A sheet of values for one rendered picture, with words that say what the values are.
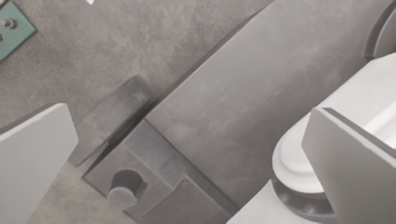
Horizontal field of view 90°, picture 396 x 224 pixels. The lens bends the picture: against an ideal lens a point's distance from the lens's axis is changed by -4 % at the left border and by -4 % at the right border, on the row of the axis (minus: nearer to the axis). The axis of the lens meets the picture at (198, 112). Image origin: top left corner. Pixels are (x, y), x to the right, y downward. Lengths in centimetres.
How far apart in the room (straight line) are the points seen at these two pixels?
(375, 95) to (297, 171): 11
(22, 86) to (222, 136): 47
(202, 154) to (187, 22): 28
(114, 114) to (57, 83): 27
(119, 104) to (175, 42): 22
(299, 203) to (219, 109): 17
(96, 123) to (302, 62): 32
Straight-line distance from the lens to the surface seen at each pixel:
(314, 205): 24
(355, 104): 27
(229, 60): 32
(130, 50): 50
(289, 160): 25
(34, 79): 59
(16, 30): 59
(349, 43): 40
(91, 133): 33
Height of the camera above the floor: 48
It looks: 74 degrees down
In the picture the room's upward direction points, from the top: 167 degrees clockwise
